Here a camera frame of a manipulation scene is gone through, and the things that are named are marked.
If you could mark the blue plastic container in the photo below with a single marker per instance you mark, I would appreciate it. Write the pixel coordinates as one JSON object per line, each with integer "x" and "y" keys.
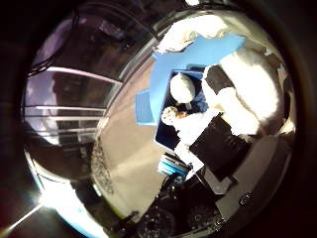
{"x": 166, "y": 134}

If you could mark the white plush toy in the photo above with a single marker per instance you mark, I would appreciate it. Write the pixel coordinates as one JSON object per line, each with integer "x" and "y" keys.
{"x": 251, "y": 86}

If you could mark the brown spotted plush toy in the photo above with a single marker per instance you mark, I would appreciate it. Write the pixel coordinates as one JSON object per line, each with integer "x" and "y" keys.
{"x": 171, "y": 115}

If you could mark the blue striped block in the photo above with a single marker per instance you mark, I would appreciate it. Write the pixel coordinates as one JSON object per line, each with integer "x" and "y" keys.
{"x": 173, "y": 166}

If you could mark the pale yellow-green ball toy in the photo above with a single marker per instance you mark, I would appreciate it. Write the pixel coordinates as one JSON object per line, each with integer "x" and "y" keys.
{"x": 182, "y": 87}

